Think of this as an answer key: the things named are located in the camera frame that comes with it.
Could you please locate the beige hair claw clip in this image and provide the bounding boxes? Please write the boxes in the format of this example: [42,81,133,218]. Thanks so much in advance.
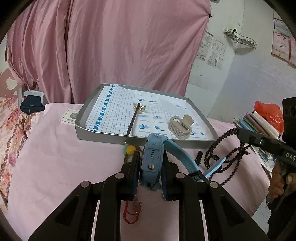
[168,114,194,140]

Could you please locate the pink curtain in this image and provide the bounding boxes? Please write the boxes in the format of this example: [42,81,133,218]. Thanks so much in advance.
[6,1,211,104]

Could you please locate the blue kids smartwatch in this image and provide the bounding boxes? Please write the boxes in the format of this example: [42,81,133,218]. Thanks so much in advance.
[139,133,226,191]

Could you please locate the wire wall basket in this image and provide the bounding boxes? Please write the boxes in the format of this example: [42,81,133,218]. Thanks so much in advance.
[223,28,257,49]

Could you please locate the stack of books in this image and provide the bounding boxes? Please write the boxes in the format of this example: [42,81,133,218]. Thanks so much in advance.
[233,111,281,174]

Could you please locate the black bead necklace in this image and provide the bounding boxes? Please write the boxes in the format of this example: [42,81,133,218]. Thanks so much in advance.
[195,127,251,187]

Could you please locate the yellow bead hair tie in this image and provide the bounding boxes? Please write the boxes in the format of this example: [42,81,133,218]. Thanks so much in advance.
[120,143,145,164]

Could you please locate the red plastic bag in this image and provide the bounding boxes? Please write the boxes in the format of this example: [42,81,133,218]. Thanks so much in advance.
[254,101,284,135]

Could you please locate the right hand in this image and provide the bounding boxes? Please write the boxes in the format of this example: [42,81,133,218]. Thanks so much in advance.
[268,162,295,199]

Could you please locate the gold flower brooch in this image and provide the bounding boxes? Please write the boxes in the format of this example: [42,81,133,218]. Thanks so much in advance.
[133,103,146,114]

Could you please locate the floral quilt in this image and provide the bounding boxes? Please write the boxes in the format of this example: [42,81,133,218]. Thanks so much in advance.
[0,97,44,205]

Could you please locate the red cord bracelet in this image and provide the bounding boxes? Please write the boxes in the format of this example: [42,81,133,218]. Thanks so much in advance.
[122,195,142,225]

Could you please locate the grey jewelry tray box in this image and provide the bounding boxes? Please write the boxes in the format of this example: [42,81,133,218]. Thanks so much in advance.
[75,84,218,149]

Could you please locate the dark blue bag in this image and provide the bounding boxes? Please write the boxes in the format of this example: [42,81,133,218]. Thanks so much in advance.
[20,90,48,114]

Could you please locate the pink bed sheet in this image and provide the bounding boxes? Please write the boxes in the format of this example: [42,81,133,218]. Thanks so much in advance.
[8,103,269,240]

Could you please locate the black hair stick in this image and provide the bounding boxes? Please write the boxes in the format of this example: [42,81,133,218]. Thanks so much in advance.
[126,103,140,138]

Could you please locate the pink certificate on wall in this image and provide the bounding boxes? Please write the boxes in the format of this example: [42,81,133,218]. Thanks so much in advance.
[271,32,290,62]

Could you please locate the white grid paper liner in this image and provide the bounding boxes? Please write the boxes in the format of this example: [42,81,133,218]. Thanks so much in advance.
[85,84,214,141]

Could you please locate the paper sheets on wall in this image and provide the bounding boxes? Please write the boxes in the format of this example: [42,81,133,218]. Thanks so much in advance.
[196,31,226,70]

